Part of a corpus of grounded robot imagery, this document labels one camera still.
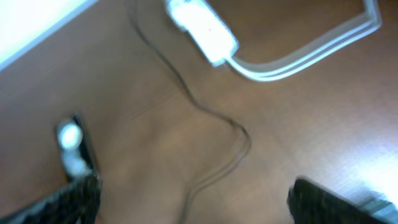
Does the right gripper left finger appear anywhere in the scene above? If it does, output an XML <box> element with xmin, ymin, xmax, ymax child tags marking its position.
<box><xmin>1</xmin><ymin>174</ymin><xmax>102</xmax><ymax>224</ymax></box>

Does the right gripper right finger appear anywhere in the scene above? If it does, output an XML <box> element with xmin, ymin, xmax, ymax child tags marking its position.
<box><xmin>287</xmin><ymin>178</ymin><xmax>389</xmax><ymax>224</ymax></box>

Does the black Galaxy flip phone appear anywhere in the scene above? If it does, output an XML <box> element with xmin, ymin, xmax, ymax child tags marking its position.
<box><xmin>54</xmin><ymin>114</ymin><xmax>99</xmax><ymax>182</ymax></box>

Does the black charging cable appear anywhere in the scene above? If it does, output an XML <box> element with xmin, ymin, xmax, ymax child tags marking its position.
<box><xmin>127</xmin><ymin>0</ymin><xmax>252</xmax><ymax>224</ymax></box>

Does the white power strip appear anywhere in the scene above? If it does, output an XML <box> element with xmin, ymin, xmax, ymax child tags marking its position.
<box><xmin>165</xmin><ymin>0</ymin><xmax>239</xmax><ymax>67</ymax></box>

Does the white power strip cord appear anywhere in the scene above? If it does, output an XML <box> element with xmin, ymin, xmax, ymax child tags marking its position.
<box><xmin>226</xmin><ymin>0</ymin><xmax>383</xmax><ymax>83</ymax></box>

